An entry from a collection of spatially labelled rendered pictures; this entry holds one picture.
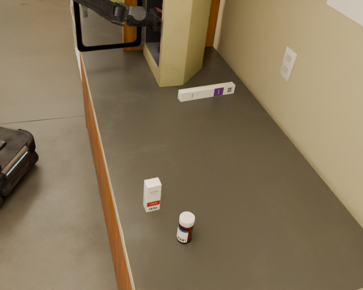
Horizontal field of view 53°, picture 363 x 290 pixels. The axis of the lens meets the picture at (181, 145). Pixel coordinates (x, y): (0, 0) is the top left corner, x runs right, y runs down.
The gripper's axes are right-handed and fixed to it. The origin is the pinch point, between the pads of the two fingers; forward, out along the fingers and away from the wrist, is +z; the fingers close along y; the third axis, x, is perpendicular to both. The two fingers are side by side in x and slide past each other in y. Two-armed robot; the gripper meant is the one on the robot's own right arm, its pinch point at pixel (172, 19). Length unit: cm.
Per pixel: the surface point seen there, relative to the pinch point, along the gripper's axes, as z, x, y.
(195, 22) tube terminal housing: 5.5, -3.9, -12.6
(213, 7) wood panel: 28.5, 1.0, 20.3
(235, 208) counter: -4, 25, -87
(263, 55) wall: 34.1, 5.7, -24.7
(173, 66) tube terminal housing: -2.8, 14.1, -15.9
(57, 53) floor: -40, 116, 216
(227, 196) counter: -5, 25, -82
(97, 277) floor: -40, 120, -42
